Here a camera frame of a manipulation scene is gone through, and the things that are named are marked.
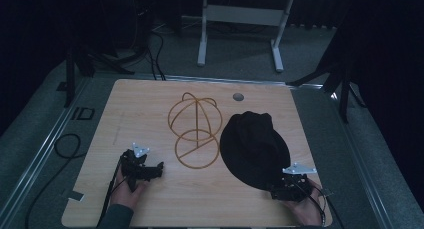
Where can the grey round table grommet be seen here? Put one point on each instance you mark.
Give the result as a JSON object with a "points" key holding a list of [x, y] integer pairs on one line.
{"points": [[238, 97]]}

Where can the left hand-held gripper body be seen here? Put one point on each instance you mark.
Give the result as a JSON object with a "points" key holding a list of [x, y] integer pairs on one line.
{"points": [[135, 165]]}

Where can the metal floor rail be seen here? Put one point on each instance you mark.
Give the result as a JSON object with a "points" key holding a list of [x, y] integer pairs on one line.
{"points": [[363, 162], [36, 159]]}

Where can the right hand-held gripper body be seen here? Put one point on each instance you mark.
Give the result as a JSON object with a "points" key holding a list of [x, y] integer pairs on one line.
{"points": [[295, 185]]}

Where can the black metal stand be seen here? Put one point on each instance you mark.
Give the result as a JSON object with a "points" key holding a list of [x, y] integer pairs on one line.
{"points": [[71, 75], [343, 85]]}

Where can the white metal desk frame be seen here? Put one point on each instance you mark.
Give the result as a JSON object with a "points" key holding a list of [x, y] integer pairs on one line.
{"points": [[240, 15]]}

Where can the person's right hand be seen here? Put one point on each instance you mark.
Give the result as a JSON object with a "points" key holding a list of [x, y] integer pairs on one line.
{"points": [[307, 209]]}

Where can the person's left hand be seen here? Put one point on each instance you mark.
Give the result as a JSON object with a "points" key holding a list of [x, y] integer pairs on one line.
{"points": [[126, 193]]}

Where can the black brimmed hat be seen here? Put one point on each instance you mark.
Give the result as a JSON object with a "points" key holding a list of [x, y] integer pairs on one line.
{"points": [[253, 149]]}

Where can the black floor tape marks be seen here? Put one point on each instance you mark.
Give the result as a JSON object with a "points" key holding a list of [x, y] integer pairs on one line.
{"points": [[83, 113]]}

